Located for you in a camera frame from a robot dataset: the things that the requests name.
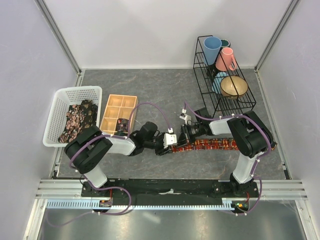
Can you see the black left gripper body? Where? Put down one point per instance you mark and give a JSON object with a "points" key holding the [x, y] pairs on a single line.
{"points": [[159, 149]]}

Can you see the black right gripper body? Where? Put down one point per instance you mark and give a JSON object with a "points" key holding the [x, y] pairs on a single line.
{"points": [[190, 132]]}

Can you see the multicolour patchwork tie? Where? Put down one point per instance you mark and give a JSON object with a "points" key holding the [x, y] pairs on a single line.
{"points": [[208, 144]]}

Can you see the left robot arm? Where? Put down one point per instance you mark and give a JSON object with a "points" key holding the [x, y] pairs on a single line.
{"points": [[88, 148]]}

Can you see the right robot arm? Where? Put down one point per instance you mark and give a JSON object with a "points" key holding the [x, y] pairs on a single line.
{"points": [[252, 138]]}

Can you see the light blue cup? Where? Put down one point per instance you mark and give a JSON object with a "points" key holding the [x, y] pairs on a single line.
{"points": [[216, 85]]}

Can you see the wooden compartment box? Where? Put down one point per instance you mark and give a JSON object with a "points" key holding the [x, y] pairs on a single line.
{"points": [[117, 107]]}

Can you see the wooden bowl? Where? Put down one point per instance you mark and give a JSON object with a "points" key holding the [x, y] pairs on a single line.
{"points": [[233, 87]]}

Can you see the black gold patterned tie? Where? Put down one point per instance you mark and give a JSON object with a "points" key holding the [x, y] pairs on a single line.
{"points": [[88, 114]]}

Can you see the pink mug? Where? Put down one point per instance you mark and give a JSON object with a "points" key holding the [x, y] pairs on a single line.
{"points": [[226, 60]]}

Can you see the blue plastic cup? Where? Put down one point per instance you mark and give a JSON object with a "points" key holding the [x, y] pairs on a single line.
{"points": [[211, 49]]}

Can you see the floral black pink tie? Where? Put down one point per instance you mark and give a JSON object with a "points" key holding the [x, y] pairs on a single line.
{"points": [[75, 118]]}

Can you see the dark green cup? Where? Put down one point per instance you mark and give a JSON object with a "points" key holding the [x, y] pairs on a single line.
{"points": [[225, 43]]}

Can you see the white plastic basket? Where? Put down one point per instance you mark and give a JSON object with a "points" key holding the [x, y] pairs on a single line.
{"points": [[63, 98]]}

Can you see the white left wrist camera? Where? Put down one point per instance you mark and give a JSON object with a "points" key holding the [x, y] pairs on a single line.
{"points": [[169, 139]]}

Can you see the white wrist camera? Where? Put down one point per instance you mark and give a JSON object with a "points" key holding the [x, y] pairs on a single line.
{"points": [[169, 139], [184, 116]]}

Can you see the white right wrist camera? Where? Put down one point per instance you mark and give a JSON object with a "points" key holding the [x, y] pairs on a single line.
{"points": [[184, 116]]}

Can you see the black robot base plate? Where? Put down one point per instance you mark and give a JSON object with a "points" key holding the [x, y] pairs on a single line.
{"points": [[176, 189]]}

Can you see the black wire rack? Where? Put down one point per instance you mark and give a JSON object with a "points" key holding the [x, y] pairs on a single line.
{"points": [[217, 103]]}

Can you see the slotted cable duct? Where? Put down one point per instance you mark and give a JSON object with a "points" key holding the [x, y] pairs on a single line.
{"points": [[220, 204]]}

